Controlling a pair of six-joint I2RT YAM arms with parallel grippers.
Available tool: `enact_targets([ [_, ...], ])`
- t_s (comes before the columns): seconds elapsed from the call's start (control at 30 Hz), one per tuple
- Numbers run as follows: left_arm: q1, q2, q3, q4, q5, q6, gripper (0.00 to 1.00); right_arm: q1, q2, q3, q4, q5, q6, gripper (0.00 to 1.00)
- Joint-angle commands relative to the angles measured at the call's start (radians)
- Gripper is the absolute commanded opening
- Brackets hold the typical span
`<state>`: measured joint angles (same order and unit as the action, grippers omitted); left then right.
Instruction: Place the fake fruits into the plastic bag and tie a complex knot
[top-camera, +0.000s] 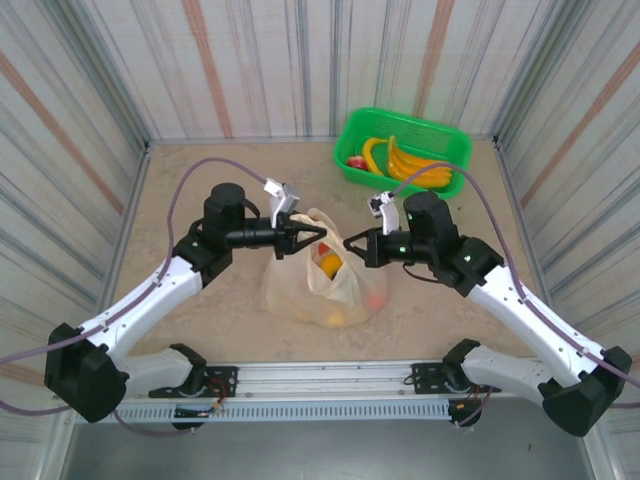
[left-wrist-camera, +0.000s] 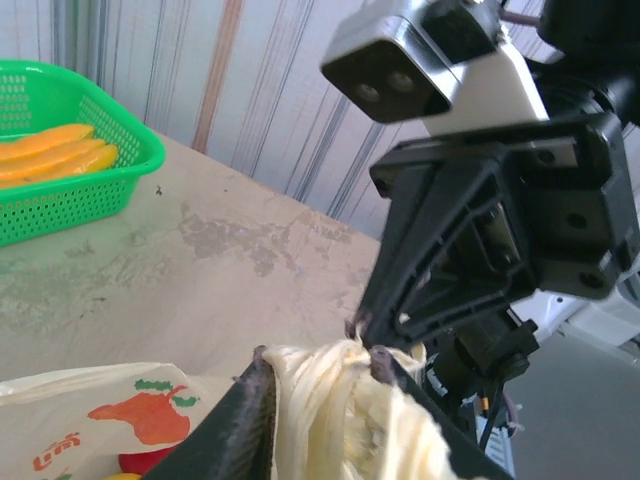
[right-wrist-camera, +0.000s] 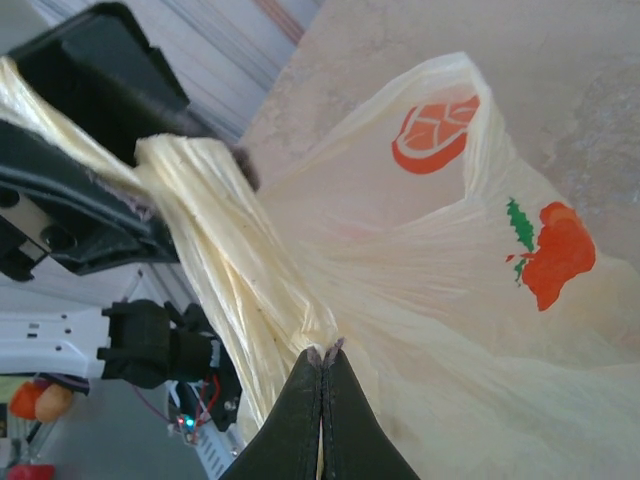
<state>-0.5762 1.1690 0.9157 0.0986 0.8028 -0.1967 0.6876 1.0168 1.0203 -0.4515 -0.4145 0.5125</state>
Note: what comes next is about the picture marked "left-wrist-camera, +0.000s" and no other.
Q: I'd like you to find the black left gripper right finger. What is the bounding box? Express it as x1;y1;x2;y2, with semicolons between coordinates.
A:
368;344;517;480

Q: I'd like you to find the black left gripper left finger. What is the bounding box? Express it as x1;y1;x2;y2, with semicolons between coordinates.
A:
141;344;277;480

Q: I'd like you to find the red fake apple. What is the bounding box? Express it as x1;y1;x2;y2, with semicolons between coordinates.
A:
118;446;177;477

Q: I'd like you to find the cream printed plastic bag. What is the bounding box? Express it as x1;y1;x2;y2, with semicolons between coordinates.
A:
0;338;457;480

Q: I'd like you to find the yellow fake banana bunch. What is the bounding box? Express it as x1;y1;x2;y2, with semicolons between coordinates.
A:
0;123;121;190

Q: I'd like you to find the green plastic basket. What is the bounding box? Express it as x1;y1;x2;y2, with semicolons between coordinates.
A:
0;59;167;248

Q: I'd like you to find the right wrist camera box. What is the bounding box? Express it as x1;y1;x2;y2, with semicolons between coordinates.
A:
318;0;552;139

